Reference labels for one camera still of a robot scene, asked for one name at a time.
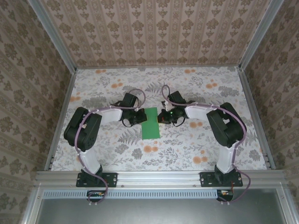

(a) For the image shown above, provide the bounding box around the green paper sheet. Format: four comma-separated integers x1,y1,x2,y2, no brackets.
141,106,162,140

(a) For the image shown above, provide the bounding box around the grey sheet metal panel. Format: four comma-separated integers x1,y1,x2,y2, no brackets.
35,197,289,224

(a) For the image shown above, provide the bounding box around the floral patterned table cover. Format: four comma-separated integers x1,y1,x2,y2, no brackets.
50,66,268,172

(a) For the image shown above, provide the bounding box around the aluminium table end rail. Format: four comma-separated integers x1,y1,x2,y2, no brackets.
76,65,241,70

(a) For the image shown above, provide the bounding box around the aluminium mounting rail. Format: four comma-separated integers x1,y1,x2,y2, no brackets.
35,169,289,189

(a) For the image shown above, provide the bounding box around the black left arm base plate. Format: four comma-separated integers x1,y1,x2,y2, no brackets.
76,172,118,188

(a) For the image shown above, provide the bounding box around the aluminium table side rail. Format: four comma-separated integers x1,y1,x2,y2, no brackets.
237,67,277,170
43,69,78,170

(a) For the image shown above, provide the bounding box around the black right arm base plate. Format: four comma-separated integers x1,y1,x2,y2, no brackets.
200,171,243,188

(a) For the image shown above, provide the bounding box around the grey slotted cable duct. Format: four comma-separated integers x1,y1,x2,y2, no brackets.
43,189,219,198

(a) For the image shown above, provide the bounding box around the black electronics box with wires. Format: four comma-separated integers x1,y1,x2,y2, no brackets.
86,189,106,203
216,189,235,203

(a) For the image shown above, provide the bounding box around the aluminium frame post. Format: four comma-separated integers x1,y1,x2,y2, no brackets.
27,0,78,73
238,0,287,70

